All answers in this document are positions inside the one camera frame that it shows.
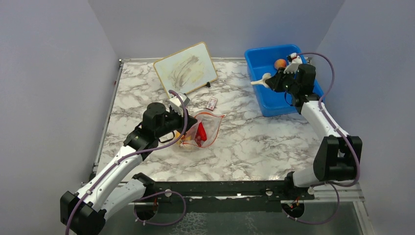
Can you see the red white staple box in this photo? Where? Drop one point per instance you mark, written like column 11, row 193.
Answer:
column 211, row 104

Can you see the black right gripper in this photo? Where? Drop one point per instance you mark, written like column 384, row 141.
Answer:
column 274, row 82

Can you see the small whiteboard yellow frame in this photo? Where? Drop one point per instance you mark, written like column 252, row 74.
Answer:
column 186, row 70

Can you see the white mushroom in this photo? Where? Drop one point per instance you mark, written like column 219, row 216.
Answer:
column 262, row 81

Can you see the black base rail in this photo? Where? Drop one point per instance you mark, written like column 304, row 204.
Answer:
column 217, row 196

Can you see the red chili pepper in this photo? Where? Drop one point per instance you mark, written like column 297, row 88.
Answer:
column 201, row 133

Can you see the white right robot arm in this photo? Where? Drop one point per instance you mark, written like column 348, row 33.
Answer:
column 338, row 157

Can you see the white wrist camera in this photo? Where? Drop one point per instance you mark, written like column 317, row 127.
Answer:
column 176, row 105
column 293, row 65

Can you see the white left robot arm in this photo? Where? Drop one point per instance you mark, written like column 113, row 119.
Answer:
column 86, row 211

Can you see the clear zip bag orange zipper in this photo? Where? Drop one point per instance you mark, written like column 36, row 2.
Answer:
column 211, row 123

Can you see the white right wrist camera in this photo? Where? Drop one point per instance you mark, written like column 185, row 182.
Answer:
column 293, row 65

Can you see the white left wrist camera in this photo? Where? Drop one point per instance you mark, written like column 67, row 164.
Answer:
column 176, row 105

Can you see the peach fruit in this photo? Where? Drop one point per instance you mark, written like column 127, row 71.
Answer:
column 280, row 63

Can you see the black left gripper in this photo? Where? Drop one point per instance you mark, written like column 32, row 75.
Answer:
column 181, row 119

